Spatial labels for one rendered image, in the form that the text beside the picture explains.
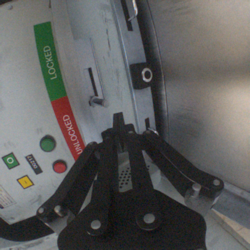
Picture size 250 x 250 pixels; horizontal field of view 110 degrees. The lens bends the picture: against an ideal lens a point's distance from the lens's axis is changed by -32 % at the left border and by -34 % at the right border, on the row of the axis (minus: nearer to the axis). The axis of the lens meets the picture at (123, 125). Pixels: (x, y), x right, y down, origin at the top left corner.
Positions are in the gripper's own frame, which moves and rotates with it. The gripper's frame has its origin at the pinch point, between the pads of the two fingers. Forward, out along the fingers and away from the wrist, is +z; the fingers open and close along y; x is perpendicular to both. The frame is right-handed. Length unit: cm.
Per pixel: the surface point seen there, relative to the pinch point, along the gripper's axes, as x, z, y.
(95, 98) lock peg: 3.5, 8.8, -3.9
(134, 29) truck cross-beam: 17.8, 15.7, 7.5
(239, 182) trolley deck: -17.2, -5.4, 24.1
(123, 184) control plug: -12.7, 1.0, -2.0
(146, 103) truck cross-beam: -1.6, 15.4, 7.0
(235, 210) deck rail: -21.7, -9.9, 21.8
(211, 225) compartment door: -38.4, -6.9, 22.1
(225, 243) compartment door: -42, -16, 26
